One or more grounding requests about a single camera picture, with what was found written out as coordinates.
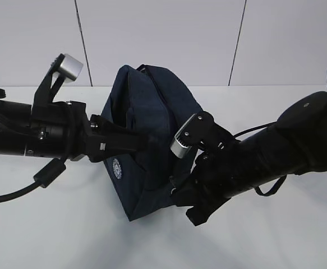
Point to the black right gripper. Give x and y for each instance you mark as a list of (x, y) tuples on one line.
[(211, 184)]

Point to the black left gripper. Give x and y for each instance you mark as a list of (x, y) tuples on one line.
[(59, 133)]

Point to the dark navy zippered lunch bag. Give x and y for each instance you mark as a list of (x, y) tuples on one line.
[(153, 102)]

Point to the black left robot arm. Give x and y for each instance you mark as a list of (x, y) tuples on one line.
[(15, 131)]

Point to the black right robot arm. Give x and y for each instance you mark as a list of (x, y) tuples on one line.
[(296, 143)]

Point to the silver wrist camera on right gripper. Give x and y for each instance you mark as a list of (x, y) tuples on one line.
[(202, 132)]

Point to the silver wrist camera on gripper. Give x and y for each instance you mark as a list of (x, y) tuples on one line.
[(202, 132), (64, 68)]

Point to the silver wrist camera on left gripper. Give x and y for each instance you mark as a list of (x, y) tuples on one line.
[(64, 68)]

